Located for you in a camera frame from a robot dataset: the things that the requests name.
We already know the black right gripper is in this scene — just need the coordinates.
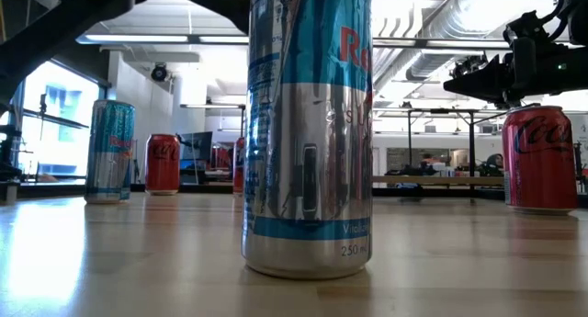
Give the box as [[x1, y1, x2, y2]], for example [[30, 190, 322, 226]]
[[443, 36, 555, 108]]

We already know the dark background equipment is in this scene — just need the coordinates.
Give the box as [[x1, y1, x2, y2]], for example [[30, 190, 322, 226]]
[[0, 123, 23, 206]]

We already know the black aluminium table frame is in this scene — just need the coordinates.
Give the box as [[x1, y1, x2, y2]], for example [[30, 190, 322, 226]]
[[0, 181, 588, 203]]

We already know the hanging light bar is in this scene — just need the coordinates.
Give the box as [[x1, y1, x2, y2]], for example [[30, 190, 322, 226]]
[[179, 103, 245, 110]]

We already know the person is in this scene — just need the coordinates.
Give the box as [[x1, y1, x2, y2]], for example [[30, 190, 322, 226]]
[[484, 153, 505, 176]]

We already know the wooden shelf board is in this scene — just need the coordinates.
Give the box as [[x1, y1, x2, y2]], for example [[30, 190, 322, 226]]
[[372, 175, 505, 187]]

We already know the round black ceiling speaker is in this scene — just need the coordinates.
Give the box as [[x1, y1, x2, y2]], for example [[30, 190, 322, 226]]
[[150, 62, 169, 83]]

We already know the black metal shelf frame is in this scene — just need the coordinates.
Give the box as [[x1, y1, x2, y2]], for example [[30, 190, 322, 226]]
[[372, 106, 506, 192]]

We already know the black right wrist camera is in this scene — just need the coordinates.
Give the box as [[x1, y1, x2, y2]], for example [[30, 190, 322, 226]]
[[503, 11, 543, 46]]

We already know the red Coca-Cola can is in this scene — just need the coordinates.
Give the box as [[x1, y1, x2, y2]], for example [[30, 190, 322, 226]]
[[144, 133, 182, 197], [232, 136, 246, 197], [501, 105, 579, 216]]

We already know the black tripod stand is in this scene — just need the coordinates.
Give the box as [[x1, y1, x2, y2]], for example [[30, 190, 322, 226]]
[[36, 92, 50, 183]]

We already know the bright window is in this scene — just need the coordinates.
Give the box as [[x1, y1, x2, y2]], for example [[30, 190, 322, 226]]
[[17, 59, 110, 186]]

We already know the blue silver Red Bull can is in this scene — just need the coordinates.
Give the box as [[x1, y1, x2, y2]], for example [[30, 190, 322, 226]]
[[84, 99, 137, 205], [241, 0, 374, 281]]

